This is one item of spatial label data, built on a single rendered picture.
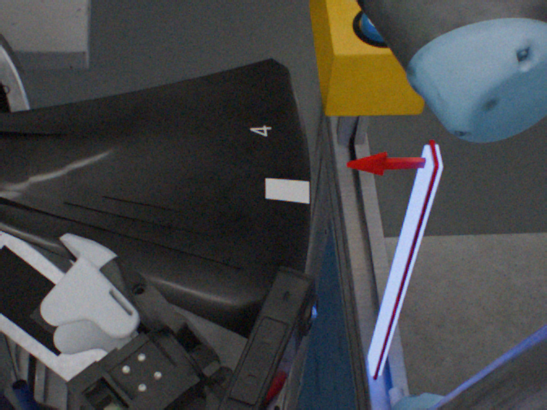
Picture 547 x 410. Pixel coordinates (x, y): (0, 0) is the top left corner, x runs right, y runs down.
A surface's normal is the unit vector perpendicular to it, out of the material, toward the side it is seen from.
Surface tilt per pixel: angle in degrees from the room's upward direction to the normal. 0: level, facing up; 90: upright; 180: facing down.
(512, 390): 76
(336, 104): 90
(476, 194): 90
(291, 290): 8
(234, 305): 23
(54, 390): 0
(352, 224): 0
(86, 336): 10
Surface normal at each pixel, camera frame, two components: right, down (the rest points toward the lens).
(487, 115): 0.43, 0.73
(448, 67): -0.76, 0.01
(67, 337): -0.07, -0.49
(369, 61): 0.07, 0.81
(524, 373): -0.95, -0.15
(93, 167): 0.16, -0.58
